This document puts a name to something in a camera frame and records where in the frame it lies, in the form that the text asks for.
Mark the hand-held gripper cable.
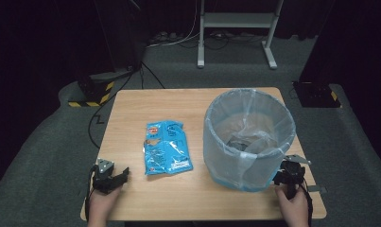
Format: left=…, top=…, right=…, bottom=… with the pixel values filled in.
left=299, top=178, right=315, bottom=227
left=84, top=164, right=98, bottom=221

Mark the trash bin with clear bag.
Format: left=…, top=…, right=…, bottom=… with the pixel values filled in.
left=202, top=87, right=297, bottom=193

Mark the person's left hand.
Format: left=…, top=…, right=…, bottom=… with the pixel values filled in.
left=87, top=184, right=125, bottom=227

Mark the blue snack packet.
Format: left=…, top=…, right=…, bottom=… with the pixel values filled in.
left=143, top=119, right=194, bottom=177

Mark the left hand-held gripper cable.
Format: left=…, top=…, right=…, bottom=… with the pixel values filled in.
left=84, top=164, right=98, bottom=221

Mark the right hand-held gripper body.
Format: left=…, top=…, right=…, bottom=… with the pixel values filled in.
left=280, top=153, right=328, bottom=201

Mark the black floor cable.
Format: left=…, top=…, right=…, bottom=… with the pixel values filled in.
left=87, top=61, right=166, bottom=149

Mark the black base with yellow stripes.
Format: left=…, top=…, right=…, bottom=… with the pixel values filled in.
left=67, top=71, right=133, bottom=109

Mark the black base with yellow mark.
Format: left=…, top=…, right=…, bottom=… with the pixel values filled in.
left=292, top=80, right=342, bottom=109

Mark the power strip with plugs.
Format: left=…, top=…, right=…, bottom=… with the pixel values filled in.
left=149, top=30, right=187, bottom=45

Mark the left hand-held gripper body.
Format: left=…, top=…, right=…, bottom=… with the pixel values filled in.
left=92, top=157, right=120, bottom=195

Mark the person's right hand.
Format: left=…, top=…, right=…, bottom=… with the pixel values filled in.
left=274, top=183, right=311, bottom=227

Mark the white metal stand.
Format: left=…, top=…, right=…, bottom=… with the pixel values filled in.
left=196, top=0, right=286, bottom=71

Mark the white cable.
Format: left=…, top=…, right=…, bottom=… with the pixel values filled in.
left=146, top=0, right=201, bottom=49

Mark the right hand-held gripper cable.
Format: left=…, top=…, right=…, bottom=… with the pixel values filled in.
left=299, top=178, right=315, bottom=227

